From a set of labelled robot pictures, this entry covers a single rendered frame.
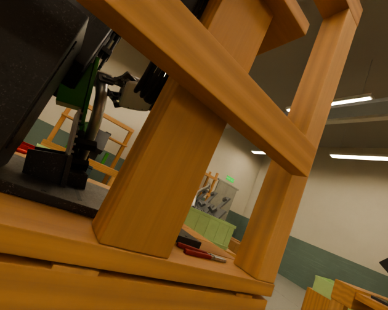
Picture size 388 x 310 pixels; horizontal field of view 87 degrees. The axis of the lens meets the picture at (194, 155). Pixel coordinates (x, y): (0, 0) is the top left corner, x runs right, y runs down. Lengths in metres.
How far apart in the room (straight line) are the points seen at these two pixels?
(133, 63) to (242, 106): 6.56
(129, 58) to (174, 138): 6.59
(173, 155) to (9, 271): 0.28
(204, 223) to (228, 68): 1.12
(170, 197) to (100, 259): 0.15
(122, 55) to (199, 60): 6.56
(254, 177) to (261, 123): 9.05
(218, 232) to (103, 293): 1.11
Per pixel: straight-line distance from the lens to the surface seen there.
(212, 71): 0.39
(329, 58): 0.91
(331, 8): 1.07
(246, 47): 0.55
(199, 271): 0.50
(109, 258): 0.40
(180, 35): 0.38
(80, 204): 0.50
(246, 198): 9.35
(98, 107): 0.62
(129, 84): 0.69
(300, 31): 0.67
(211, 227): 1.43
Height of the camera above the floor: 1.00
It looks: 11 degrees up
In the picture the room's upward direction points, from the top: 24 degrees clockwise
